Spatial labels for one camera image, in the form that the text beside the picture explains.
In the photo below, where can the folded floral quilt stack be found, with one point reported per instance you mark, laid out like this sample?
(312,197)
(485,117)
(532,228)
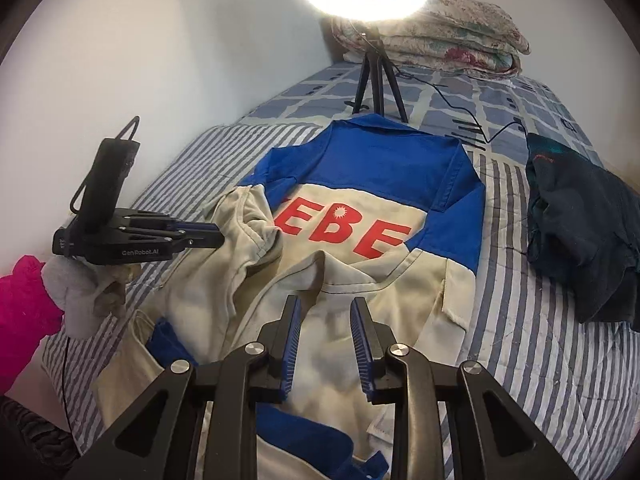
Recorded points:
(454,36)

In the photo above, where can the pink sleeve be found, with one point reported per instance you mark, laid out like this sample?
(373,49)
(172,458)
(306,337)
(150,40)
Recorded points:
(27,315)

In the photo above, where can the black tripod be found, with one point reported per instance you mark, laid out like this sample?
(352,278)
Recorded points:
(376,64)

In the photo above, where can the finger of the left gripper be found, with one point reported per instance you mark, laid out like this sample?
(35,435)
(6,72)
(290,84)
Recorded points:
(183,241)
(191,227)

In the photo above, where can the left gloved hand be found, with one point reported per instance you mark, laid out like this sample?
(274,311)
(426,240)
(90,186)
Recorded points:
(87,294)

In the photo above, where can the beige blue work jacket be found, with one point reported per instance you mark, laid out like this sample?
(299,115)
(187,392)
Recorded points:
(369,208)

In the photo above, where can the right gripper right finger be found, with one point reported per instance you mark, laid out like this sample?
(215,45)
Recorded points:
(490,435)

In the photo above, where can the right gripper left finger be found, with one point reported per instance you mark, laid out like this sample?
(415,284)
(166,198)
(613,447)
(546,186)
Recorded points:
(200,418)

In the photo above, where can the blue checked bed sheet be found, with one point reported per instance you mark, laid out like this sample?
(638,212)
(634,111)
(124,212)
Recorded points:
(496,115)

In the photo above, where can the striped blue white bed quilt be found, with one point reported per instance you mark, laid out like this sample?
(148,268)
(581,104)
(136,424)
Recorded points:
(578,382)

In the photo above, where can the dark navy folded clothes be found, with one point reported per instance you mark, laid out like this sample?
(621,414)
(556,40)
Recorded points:
(583,231)

